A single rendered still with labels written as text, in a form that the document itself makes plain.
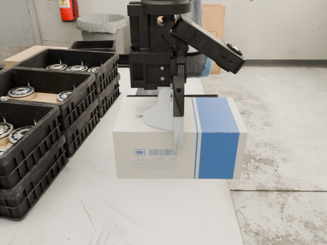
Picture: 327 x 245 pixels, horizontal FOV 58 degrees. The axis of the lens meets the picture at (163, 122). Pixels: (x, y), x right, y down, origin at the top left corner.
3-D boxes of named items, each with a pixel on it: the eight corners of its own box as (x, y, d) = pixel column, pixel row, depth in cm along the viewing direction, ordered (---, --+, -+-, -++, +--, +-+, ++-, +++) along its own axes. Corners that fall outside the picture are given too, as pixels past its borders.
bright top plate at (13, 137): (48, 129, 99) (48, 127, 99) (30, 145, 90) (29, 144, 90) (22, 125, 101) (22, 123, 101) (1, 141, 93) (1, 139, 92)
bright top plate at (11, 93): (39, 88, 128) (38, 87, 128) (24, 98, 120) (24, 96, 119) (18, 86, 130) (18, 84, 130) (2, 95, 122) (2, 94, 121)
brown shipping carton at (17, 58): (46, 91, 164) (40, 62, 156) (10, 87, 168) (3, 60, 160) (72, 72, 189) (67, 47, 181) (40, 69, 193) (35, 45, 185)
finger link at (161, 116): (143, 151, 44) (143, 90, 45) (183, 151, 44) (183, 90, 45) (141, 151, 41) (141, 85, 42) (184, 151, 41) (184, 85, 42)
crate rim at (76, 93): (97, 78, 124) (96, 73, 123) (62, 112, 99) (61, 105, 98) (11, 72, 131) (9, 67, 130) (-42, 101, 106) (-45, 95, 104)
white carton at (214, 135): (227, 138, 59) (232, 97, 54) (240, 179, 48) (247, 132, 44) (125, 138, 59) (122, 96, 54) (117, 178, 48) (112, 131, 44)
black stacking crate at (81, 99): (99, 99, 129) (96, 75, 123) (66, 136, 104) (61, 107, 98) (16, 92, 136) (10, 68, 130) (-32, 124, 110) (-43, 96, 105)
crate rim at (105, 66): (119, 57, 150) (119, 52, 148) (97, 78, 124) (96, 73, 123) (47, 52, 156) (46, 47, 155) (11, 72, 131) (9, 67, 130)
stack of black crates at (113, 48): (121, 83, 317) (118, 40, 294) (117, 96, 288) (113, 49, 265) (81, 82, 318) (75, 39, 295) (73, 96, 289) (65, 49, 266)
